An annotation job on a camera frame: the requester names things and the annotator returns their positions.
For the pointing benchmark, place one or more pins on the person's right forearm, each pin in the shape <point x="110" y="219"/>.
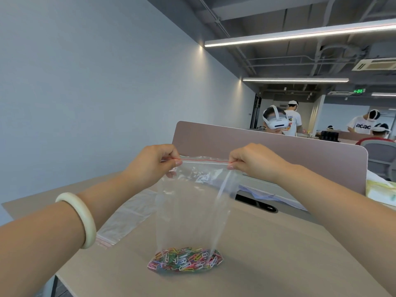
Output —
<point x="340" y="210"/>

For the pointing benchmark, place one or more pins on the pile of colourful paper clips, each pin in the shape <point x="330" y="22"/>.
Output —
<point x="185" y="259"/>

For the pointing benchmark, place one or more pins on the person's left hand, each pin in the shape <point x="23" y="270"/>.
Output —
<point x="151" y="165"/>

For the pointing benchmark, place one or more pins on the person's right hand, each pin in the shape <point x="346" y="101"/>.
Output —
<point x="256" y="162"/>

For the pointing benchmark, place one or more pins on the white headset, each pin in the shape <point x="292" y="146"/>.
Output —
<point x="275" y="119"/>

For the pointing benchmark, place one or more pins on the empty clear zip bag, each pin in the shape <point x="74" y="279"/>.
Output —
<point x="130" y="219"/>

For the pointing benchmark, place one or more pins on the pale yellow paper package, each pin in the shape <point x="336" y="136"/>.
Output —
<point x="382" y="191"/>

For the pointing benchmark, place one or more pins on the person's left thumb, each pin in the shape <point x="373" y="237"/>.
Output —
<point x="173" y="162"/>

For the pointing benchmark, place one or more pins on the long ceiling light bar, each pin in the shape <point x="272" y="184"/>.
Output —
<point x="383" y="94"/>
<point x="295" y="79"/>
<point x="300" y="34"/>

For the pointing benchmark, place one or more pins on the pink desk divider panel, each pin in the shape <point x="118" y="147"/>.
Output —
<point x="278" y="151"/>

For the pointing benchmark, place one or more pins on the green exit sign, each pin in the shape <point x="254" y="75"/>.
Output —
<point x="359" y="91"/>

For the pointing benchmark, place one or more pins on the ceiling air conditioner vent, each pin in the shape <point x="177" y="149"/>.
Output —
<point x="376" y="64"/>

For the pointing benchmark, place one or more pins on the person's right thumb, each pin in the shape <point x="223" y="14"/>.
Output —
<point x="234" y="165"/>

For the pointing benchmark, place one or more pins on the white jade bangle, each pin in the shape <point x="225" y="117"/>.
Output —
<point x="83" y="219"/>

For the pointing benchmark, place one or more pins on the person's left forearm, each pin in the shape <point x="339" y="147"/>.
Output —
<point x="52" y="228"/>

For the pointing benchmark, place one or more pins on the black box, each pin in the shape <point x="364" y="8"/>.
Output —
<point x="329" y="135"/>

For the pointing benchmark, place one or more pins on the clear zip bag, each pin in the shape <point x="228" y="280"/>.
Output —
<point x="191" y="207"/>
<point x="130" y="219"/>

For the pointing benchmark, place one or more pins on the black door frame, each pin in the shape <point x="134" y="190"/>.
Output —
<point x="255" y="110"/>

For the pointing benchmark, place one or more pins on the grey office chair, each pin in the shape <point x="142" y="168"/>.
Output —
<point x="382" y="157"/>

